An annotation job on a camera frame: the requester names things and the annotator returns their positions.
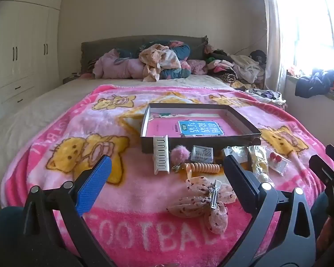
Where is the silver earring packet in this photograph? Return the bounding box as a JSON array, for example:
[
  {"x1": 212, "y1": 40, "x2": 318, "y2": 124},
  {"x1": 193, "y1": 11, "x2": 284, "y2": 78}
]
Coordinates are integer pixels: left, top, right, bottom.
[{"x1": 223, "y1": 146, "x2": 249, "y2": 163}]

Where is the bed with beige sheet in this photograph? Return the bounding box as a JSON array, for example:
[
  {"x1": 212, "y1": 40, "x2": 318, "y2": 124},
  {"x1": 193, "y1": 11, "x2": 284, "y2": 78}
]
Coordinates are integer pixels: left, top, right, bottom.
[{"x1": 0, "y1": 72, "x2": 288, "y2": 201}]

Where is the person's leg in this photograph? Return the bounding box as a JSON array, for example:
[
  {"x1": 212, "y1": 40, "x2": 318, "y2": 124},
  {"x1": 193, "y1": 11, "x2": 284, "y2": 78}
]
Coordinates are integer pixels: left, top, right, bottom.
[
  {"x1": 309, "y1": 192, "x2": 330, "y2": 240},
  {"x1": 0, "y1": 206, "x2": 28, "y2": 238}
]

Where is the yellow pearl clip packet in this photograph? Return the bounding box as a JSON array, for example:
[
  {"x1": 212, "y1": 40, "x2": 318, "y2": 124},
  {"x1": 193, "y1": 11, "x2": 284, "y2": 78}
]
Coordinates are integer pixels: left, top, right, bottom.
[{"x1": 248, "y1": 145, "x2": 270, "y2": 182}]

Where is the small clear plastic box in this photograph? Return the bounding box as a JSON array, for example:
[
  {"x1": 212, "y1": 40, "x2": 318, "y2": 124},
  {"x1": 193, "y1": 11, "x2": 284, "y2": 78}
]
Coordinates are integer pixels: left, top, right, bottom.
[{"x1": 190, "y1": 145, "x2": 214, "y2": 164}]

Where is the dark blue floral duvet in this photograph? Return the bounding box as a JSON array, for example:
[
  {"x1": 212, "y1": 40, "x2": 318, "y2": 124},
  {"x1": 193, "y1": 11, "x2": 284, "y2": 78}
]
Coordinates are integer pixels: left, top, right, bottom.
[{"x1": 114, "y1": 40, "x2": 192, "y2": 80}]

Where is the pale pink quilt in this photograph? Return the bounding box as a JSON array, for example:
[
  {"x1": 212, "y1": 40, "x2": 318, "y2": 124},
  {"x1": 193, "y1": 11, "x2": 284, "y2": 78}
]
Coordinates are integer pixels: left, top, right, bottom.
[{"x1": 93, "y1": 49, "x2": 147, "y2": 80}]

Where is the pink pompom hair tie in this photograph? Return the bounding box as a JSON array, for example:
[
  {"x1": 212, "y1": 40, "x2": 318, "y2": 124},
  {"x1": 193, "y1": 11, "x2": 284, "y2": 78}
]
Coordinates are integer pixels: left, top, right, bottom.
[{"x1": 170, "y1": 145, "x2": 187, "y2": 173}]

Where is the mauve knitted blanket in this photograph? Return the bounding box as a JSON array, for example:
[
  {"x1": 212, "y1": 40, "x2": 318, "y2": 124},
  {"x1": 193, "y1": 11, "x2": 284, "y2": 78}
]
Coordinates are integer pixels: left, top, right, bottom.
[{"x1": 184, "y1": 59, "x2": 209, "y2": 75}]

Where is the beige floral cloth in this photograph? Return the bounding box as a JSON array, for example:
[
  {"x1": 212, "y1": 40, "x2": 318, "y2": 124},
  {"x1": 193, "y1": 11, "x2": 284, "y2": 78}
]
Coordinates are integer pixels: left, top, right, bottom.
[{"x1": 139, "y1": 44, "x2": 182, "y2": 82}]

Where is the cream built-in wardrobe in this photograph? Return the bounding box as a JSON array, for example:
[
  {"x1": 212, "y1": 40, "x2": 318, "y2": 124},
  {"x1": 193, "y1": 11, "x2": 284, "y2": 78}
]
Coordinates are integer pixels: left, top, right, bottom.
[{"x1": 0, "y1": 0, "x2": 63, "y2": 112}]

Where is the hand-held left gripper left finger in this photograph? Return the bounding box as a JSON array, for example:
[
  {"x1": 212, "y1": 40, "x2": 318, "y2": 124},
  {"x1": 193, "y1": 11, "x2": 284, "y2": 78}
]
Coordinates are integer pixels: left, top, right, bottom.
[{"x1": 24, "y1": 154, "x2": 117, "y2": 267}]

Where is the window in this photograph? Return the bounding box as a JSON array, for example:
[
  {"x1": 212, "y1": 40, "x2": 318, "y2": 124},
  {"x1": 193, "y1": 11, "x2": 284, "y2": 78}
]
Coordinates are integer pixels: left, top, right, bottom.
[{"x1": 278, "y1": 0, "x2": 334, "y2": 73}]

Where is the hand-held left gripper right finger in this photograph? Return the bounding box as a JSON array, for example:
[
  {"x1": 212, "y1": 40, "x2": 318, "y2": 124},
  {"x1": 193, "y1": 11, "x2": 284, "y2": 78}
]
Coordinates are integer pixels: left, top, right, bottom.
[{"x1": 224, "y1": 154, "x2": 316, "y2": 267}]

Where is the shallow grey cardboard box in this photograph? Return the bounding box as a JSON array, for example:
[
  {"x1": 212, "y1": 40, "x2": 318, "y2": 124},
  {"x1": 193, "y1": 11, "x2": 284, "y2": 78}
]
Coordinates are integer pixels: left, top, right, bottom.
[{"x1": 141, "y1": 103, "x2": 262, "y2": 154}]

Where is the cream curtain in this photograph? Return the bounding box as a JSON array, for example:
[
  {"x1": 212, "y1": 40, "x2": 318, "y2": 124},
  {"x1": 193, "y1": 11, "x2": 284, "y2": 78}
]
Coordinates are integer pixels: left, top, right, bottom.
[{"x1": 260, "y1": 0, "x2": 298, "y2": 95}]

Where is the orange spiral hair tie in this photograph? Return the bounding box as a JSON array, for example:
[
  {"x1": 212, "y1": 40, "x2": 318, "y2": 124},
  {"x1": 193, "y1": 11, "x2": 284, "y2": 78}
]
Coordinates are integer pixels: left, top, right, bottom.
[{"x1": 184, "y1": 163, "x2": 221, "y2": 176}]

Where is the person's right leg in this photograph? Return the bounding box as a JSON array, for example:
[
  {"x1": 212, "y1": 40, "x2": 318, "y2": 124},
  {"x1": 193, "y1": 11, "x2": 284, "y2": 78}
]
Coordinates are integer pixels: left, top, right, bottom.
[{"x1": 309, "y1": 192, "x2": 330, "y2": 240}]

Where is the white comb hair clip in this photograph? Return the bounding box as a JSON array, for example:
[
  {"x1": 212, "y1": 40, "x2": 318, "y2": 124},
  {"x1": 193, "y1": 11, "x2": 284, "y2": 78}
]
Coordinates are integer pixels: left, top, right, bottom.
[{"x1": 153, "y1": 135, "x2": 170, "y2": 175}]

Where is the pink book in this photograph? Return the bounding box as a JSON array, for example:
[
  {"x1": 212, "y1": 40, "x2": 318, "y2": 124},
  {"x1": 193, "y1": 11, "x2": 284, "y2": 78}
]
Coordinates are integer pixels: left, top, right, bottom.
[{"x1": 146, "y1": 114, "x2": 249, "y2": 138}]

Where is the pile of clothes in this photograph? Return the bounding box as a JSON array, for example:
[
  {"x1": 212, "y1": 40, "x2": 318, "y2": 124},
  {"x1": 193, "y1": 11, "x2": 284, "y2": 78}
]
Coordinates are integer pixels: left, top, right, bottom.
[{"x1": 204, "y1": 44, "x2": 268, "y2": 91}]

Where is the dark puffer jacket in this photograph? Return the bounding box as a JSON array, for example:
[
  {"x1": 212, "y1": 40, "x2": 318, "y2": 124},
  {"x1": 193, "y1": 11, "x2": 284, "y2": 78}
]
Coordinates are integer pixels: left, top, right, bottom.
[{"x1": 295, "y1": 69, "x2": 334, "y2": 99}]

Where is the small orange cloth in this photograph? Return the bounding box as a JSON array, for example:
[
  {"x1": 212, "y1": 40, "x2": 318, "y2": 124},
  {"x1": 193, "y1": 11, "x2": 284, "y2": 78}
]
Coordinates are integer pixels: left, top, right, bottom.
[{"x1": 287, "y1": 66, "x2": 305, "y2": 78}]

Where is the person's left leg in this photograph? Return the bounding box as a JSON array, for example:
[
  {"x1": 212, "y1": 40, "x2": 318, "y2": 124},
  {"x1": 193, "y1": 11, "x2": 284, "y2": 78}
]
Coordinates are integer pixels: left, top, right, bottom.
[{"x1": 0, "y1": 206, "x2": 28, "y2": 238}]

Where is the pink dotted bow hair clip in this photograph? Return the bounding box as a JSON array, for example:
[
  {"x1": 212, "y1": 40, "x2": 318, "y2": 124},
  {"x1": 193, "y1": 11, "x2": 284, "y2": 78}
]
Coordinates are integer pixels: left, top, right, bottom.
[{"x1": 167, "y1": 176, "x2": 238, "y2": 235}]

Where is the pink printed fleece blanket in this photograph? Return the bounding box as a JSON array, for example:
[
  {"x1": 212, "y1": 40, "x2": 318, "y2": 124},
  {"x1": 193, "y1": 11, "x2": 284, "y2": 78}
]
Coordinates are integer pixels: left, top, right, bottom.
[{"x1": 0, "y1": 85, "x2": 334, "y2": 267}]

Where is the red earring packet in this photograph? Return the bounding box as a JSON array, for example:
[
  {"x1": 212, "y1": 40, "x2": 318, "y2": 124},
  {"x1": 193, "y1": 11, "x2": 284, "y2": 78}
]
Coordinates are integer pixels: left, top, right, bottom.
[{"x1": 267, "y1": 151, "x2": 291, "y2": 176}]

